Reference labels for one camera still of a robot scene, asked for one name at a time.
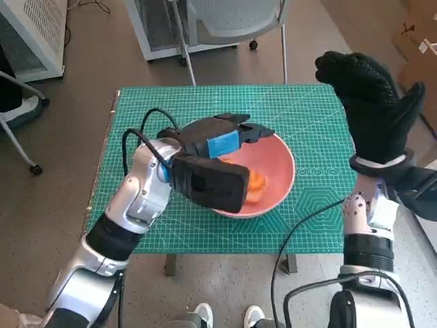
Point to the black left hand blue tape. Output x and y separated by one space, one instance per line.
205 133

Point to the black knitted glove right hand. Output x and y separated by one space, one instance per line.
372 109

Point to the orange toy bread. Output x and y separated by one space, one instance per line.
257 182

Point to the pink plastic bowl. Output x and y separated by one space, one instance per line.
276 164

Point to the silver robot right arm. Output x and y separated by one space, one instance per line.
365 246

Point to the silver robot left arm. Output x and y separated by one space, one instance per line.
143 191

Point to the green cutting mat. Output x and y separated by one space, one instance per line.
307 112

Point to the brown cardboard box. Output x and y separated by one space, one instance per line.
409 44

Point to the grey mesh chair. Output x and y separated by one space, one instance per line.
235 17

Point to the white cabinet with casters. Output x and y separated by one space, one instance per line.
153 20

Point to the small wooden table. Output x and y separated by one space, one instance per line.
170 264

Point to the white perforated cabinet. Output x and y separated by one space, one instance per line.
34 24

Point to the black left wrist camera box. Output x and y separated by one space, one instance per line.
208 184

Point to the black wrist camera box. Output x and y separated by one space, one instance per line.
416 191
208 184

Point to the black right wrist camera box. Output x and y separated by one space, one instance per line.
416 191

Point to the white frame chair black seat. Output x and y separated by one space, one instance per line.
8 85

